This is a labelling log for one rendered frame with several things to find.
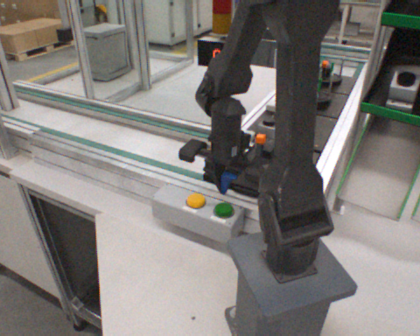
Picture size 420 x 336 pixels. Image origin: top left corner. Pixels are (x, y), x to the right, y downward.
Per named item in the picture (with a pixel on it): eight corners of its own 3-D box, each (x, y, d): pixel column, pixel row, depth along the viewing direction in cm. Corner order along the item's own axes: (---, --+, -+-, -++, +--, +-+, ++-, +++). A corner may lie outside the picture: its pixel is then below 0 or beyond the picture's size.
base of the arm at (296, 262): (278, 284, 48) (283, 255, 44) (259, 251, 53) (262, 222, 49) (322, 272, 49) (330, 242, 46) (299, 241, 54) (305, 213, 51)
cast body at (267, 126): (270, 152, 84) (273, 127, 81) (254, 148, 86) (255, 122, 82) (281, 138, 91) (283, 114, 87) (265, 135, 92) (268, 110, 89)
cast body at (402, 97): (409, 120, 61) (416, 91, 56) (383, 115, 64) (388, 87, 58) (418, 89, 65) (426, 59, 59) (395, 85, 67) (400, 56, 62)
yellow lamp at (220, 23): (226, 35, 88) (226, 15, 85) (208, 32, 90) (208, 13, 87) (234, 31, 92) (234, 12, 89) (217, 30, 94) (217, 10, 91)
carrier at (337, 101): (336, 123, 115) (344, 88, 108) (269, 109, 125) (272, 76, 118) (347, 100, 133) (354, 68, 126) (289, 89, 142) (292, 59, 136)
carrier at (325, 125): (320, 157, 97) (328, 116, 90) (242, 138, 106) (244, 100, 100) (336, 124, 115) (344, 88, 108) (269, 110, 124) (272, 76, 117)
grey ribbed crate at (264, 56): (306, 77, 258) (311, 45, 245) (231, 65, 282) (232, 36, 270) (318, 63, 289) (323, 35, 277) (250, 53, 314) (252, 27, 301)
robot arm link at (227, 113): (253, 101, 58) (232, 83, 66) (222, 106, 57) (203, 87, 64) (250, 137, 62) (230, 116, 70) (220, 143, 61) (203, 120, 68)
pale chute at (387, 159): (398, 221, 69) (399, 219, 65) (337, 198, 76) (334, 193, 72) (447, 101, 71) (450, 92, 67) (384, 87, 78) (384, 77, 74)
